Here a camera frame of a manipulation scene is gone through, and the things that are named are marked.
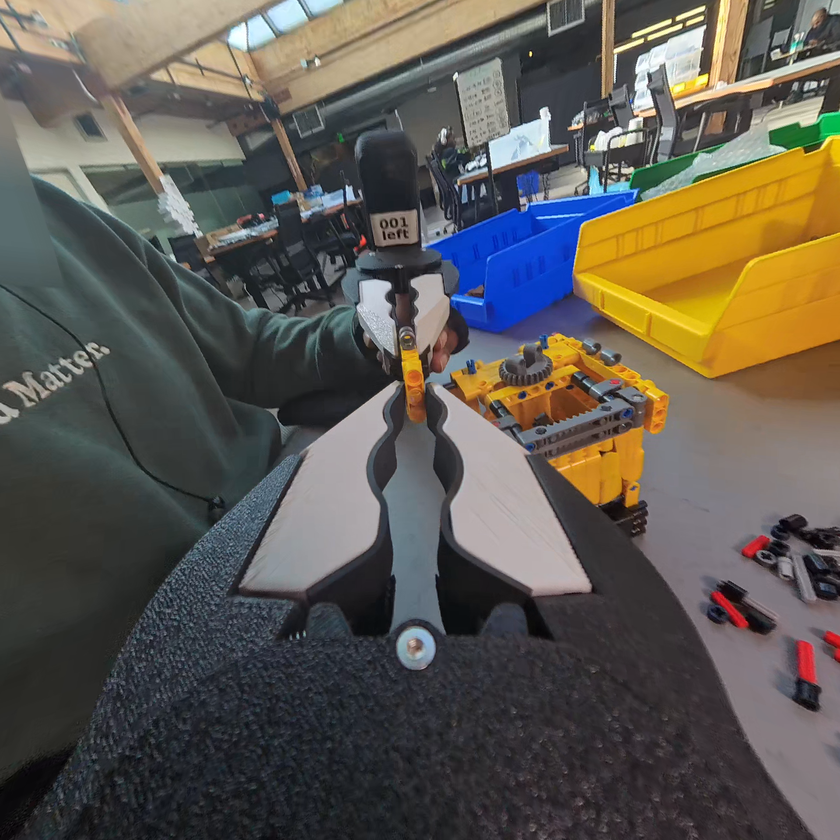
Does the blue storage bin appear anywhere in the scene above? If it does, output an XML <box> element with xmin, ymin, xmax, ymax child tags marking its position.
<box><xmin>427</xmin><ymin>189</ymin><xmax>639</xmax><ymax>333</ymax></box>

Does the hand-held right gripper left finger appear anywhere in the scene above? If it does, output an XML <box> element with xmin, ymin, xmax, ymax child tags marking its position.
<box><xmin>238</xmin><ymin>382</ymin><xmax>408</xmax><ymax>635</ymax></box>

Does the person's left hand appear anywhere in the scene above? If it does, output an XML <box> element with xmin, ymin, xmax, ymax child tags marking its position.
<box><xmin>354</xmin><ymin>307</ymin><xmax>471</xmax><ymax>382</ymax></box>

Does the long wooden desk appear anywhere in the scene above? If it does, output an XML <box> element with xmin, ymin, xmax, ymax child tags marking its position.
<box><xmin>567</xmin><ymin>52</ymin><xmax>840</xmax><ymax>142</ymax></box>

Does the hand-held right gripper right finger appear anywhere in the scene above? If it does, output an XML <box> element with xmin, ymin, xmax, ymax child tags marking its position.
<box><xmin>424</xmin><ymin>382</ymin><xmax>593</xmax><ymax>632</ymax></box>

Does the yellow storage bin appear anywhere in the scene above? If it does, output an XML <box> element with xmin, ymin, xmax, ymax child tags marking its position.
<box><xmin>572</xmin><ymin>136</ymin><xmax>840</xmax><ymax>379</ymax></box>

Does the white sign board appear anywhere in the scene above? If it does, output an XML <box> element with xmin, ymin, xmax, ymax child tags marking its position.
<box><xmin>454</xmin><ymin>57</ymin><xmax>511</xmax><ymax>151</ymax></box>

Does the yellow lego vehicle model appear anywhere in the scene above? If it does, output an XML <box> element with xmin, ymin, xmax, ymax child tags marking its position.
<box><xmin>448</xmin><ymin>332</ymin><xmax>670</xmax><ymax>538</ymax></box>

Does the black utility cart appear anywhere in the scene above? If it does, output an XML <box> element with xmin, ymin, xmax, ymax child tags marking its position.
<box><xmin>581</xmin><ymin>98</ymin><xmax>654</xmax><ymax>194</ymax></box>

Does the clear plastic bag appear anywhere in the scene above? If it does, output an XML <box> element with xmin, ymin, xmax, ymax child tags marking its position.
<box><xmin>640</xmin><ymin>125</ymin><xmax>805</xmax><ymax>201</ymax></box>

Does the green storage bin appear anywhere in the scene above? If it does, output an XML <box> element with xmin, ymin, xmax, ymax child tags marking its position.
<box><xmin>629</xmin><ymin>112</ymin><xmax>840</xmax><ymax>194</ymax></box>

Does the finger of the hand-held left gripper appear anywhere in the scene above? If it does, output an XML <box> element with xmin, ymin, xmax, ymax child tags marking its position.
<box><xmin>356</xmin><ymin>279</ymin><xmax>403</xmax><ymax>360</ymax></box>
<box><xmin>410</xmin><ymin>274</ymin><xmax>452</xmax><ymax>358</ymax></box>

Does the person's left forearm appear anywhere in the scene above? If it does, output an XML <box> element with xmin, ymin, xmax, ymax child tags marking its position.
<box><xmin>197</xmin><ymin>289</ymin><xmax>395</xmax><ymax>411</ymax></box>

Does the pile of small lego pins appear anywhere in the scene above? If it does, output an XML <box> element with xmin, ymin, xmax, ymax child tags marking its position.
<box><xmin>705</xmin><ymin>514</ymin><xmax>840</xmax><ymax>711</ymax></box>

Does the yellow lego beam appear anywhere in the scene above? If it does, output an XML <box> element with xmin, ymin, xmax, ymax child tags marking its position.
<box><xmin>399</xmin><ymin>331</ymin><xmax>429</xmax><ymax>423</ymax></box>

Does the black office chair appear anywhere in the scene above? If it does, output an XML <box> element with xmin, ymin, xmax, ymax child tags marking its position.
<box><xmin>272</xmin><ymin>200</ymin><xmax>337</xmax><ymax>316</ymax></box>
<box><xmin>427</xmin><ymin>154</ymin><xmax>473</xmax><ymax>234</ymax></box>
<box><xmin>646</xmin><ymin>62</ymin><xmax>690</xmax><ymax>165</ymax></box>

